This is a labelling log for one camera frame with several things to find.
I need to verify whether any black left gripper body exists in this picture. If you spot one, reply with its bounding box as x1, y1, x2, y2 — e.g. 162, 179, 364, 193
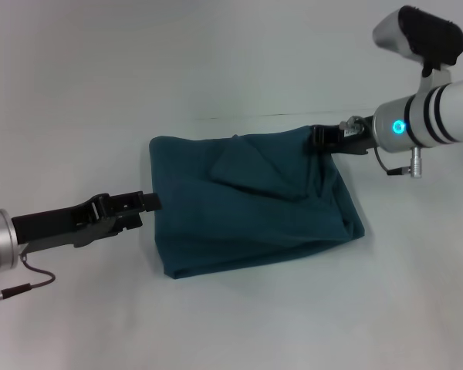
11, 192, 119, 251

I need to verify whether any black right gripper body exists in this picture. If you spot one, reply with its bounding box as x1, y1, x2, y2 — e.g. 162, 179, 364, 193
311, 114, 377, 156

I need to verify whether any blue-green short-sleeved shirt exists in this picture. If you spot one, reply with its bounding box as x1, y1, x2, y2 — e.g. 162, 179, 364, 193
148, 125, 367, 281

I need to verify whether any right gripper cable with plug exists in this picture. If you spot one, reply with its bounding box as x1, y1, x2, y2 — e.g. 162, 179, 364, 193
338, 114, 424, 180

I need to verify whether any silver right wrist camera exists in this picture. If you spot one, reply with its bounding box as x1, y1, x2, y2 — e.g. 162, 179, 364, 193
371, 5, 463, 90

